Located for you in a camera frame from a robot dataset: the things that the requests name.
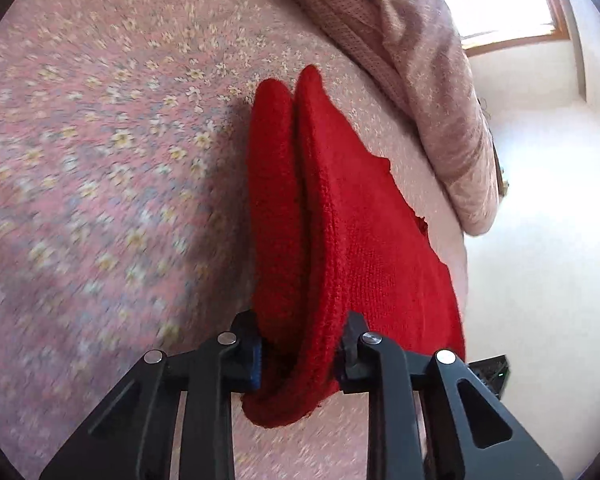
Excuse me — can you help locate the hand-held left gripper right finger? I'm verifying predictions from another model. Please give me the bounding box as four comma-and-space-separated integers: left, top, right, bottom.
332, 311, 563, 480

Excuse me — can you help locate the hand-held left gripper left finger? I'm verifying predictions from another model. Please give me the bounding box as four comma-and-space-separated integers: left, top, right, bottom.
39, 310, 263, 480

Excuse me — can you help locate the red knitted cardigan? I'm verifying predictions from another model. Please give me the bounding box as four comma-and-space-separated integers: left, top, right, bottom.
242, 64, 467, 430

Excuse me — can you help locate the pink floral bed sheet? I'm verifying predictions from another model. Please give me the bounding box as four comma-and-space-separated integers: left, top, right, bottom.
0, 0, 468, 480

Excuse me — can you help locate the pink duvet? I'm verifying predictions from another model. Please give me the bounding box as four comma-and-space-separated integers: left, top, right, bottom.
280, 0, 503, 237

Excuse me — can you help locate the window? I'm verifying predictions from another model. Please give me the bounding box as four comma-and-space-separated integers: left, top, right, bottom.
430, 0, 571, 57

